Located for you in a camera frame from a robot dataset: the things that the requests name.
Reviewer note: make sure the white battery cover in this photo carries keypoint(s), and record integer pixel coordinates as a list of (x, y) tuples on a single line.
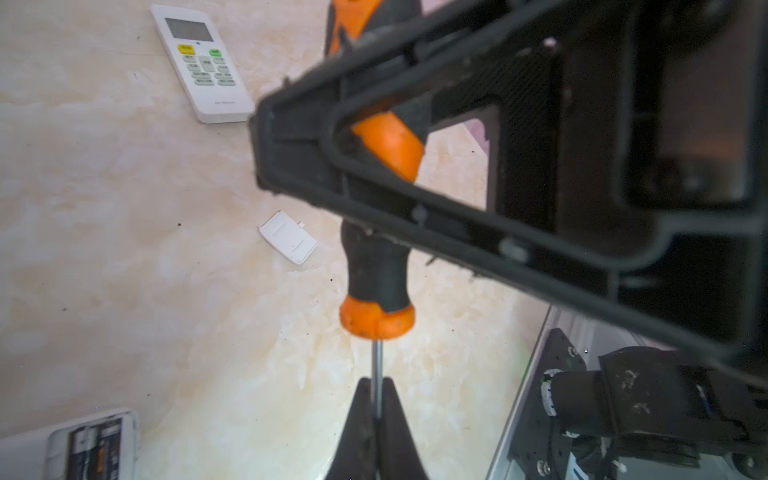
[(288, 238)]

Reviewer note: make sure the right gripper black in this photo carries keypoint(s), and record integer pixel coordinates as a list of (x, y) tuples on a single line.
[(662, 173)]

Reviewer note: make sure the red white remote control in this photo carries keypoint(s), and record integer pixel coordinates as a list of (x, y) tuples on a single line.
[(99, 446)]

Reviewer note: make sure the white remote control left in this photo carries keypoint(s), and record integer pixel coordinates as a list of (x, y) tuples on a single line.
[(203, 65)]

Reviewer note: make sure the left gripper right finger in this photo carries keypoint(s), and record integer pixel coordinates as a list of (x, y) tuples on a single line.
[(397, 457)]

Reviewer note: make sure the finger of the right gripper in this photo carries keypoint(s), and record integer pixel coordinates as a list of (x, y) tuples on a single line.
[(439, 131)]

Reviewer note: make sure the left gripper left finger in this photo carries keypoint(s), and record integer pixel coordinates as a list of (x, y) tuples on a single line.
[(356, 454)]

